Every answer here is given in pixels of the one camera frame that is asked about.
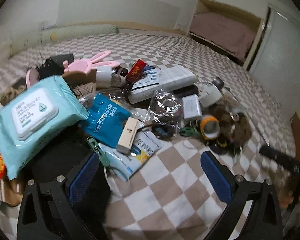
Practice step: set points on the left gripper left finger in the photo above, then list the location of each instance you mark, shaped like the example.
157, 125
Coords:
47, 209

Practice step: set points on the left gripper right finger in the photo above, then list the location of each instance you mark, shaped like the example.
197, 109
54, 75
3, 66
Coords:
264, 219

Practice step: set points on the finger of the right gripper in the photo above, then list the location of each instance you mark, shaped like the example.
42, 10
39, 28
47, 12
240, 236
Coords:
288, 163

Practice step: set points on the black fabric bag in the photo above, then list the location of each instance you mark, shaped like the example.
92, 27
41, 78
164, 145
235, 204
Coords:
58, 157

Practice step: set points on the brown fur hair piece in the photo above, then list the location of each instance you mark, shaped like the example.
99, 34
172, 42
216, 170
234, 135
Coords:
235, 129

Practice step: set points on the checkered bed sheet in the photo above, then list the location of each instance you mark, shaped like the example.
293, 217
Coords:
171, 197

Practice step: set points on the orange tape roll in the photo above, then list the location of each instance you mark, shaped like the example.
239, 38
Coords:
209, 127

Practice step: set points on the green clothes clip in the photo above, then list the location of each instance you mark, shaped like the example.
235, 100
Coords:
101, 154

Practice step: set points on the white power adapter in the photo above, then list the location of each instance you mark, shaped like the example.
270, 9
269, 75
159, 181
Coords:
191, 108

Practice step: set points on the teal wet wipes pack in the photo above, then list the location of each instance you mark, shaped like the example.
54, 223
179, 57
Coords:
33, 118

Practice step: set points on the grey cardboard box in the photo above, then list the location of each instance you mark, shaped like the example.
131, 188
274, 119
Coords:
209, 94

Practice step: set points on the white blue mask packet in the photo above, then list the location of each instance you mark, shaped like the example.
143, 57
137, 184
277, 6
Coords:
125, 165

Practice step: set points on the blue snack packet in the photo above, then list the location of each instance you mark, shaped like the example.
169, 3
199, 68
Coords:
105, 120

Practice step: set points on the brown tape roll in wrap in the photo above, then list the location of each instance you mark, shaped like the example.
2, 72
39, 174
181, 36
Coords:
166, 109

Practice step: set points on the white cream small box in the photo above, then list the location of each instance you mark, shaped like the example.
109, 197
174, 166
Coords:
127, 137

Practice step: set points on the pink blanket in alcove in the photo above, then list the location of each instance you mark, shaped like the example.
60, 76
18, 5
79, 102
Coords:
235, 37

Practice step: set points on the pink bunny hand mirror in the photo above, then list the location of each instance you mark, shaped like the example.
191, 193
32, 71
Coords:
79, 72

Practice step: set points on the black box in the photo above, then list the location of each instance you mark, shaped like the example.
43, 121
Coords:
59, 59

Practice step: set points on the green bolster pillow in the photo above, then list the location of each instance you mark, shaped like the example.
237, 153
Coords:
35, 38

